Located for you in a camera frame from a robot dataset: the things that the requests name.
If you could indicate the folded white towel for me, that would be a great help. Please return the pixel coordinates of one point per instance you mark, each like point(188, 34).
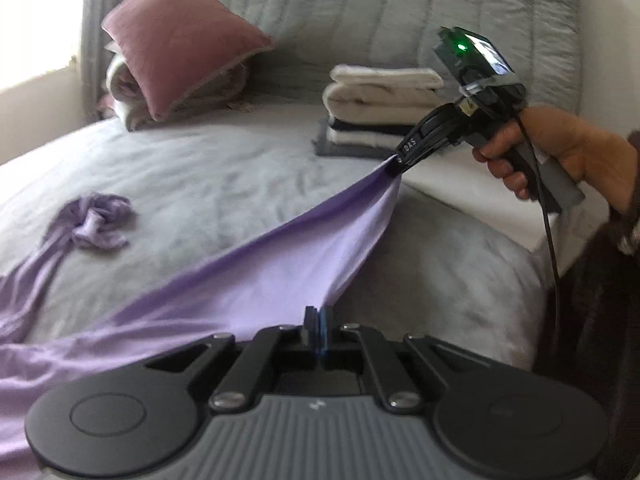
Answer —
point(385, 76)

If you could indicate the person's right hand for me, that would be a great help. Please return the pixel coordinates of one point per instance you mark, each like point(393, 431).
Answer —
point(585, 155)

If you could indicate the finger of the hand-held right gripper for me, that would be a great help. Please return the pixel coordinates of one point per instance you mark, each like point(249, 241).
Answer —
point(397, 165)

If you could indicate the folded grey pink duvet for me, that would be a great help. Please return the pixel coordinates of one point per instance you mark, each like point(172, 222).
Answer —
point(125, 95)

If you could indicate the pink velvet pillow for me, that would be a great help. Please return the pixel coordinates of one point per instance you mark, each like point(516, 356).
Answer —
point(175, 40)

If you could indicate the grey quilted headboard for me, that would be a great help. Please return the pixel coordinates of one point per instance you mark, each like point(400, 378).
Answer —
point(380, 15)

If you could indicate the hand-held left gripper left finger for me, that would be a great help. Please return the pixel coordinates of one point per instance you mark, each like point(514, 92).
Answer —
point(310, 327)

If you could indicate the folded dark garment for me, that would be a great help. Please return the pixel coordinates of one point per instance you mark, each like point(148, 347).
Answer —
point(365, 126)

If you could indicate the white pillow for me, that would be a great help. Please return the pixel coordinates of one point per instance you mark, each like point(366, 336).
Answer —
point(480, 210)

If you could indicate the lavender garment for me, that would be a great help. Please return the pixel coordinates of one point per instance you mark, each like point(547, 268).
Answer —
point(240, 280)

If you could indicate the person's right forearm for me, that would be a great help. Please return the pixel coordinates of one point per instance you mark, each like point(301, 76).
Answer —
point(600, 320)

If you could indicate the folded beige garment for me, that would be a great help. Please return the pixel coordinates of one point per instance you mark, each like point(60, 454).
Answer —
point(375, 102)

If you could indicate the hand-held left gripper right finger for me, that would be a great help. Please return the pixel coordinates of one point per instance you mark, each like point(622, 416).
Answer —
point(324, 330)

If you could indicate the folded white garment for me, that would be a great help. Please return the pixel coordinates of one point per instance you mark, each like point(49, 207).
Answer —
point(360, 138)

